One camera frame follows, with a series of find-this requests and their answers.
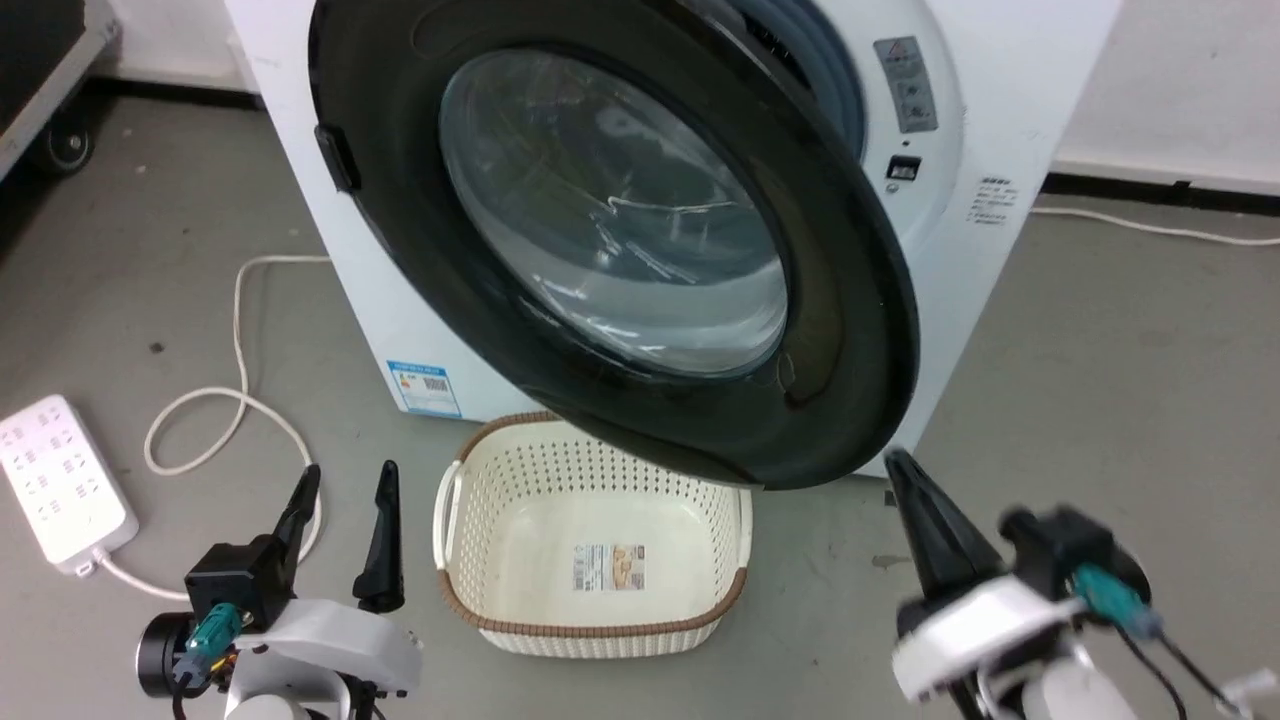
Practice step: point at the black wheeled cart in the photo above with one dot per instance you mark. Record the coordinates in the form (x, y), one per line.
(35, 50)

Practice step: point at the blue energy label sticker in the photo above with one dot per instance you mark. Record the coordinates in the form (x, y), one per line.
(425, 388)

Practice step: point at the black caster wheel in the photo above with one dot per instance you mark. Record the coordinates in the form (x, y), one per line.
(68, 148)

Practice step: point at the black round glass washer door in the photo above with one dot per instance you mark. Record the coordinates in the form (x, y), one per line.
(410, 260)

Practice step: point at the blue-grey rubber door gasket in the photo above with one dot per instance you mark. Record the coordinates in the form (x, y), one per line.
(835, 80)

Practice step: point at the cream perforated laundry basket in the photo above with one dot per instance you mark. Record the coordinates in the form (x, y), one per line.
(520, 565)

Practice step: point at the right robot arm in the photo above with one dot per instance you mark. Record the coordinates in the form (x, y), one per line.
(1070, 695)

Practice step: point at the black door lock socket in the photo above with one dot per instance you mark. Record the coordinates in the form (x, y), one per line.
(903, 167)

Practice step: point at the white power strip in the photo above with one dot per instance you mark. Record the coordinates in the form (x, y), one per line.
(55, 485)

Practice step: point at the paper label inside basket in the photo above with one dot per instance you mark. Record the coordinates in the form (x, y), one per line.
(608, 567)

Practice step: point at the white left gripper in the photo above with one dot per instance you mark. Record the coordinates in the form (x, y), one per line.
(345, 640)

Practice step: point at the white front-load washing machine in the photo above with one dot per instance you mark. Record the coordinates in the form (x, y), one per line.
(1010, 90)

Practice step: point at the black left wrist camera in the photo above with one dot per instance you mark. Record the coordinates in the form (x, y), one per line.
(235, 580)

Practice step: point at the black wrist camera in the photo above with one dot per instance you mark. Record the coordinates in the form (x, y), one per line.
(235, 580)
(1060, 545)

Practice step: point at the grey warning sticker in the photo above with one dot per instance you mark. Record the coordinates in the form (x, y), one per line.
(907, 85)

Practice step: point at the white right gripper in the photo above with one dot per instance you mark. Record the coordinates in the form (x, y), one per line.
(985, 625)

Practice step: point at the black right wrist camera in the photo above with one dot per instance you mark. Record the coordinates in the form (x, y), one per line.
(1060, 545)

